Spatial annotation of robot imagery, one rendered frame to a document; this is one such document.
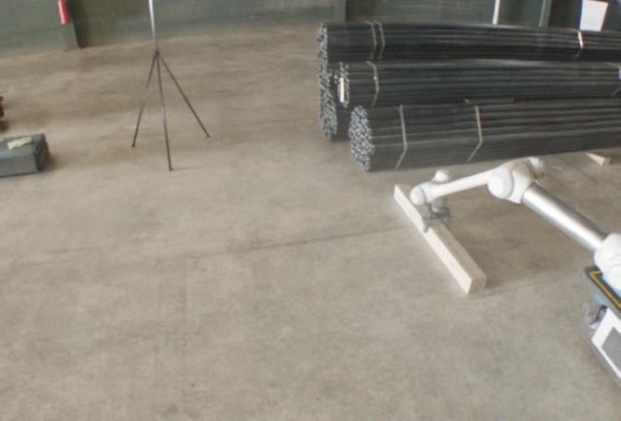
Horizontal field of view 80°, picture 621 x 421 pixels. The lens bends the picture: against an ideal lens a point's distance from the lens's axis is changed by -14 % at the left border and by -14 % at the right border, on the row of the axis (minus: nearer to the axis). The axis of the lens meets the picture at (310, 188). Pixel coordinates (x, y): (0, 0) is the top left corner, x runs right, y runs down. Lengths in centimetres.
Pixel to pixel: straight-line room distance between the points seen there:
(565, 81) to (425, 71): 137
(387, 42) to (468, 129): 93
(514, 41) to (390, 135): 165
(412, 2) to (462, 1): 140
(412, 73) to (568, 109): 157
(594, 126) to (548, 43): 89
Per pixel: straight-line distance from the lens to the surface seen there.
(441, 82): 325
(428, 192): 226
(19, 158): 396
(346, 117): 352
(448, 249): 240
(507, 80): 359
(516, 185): 187
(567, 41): 460
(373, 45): 344
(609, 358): 213
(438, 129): 323
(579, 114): 416
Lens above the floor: 151
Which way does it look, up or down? 30 degrees down
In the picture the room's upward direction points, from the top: straight up
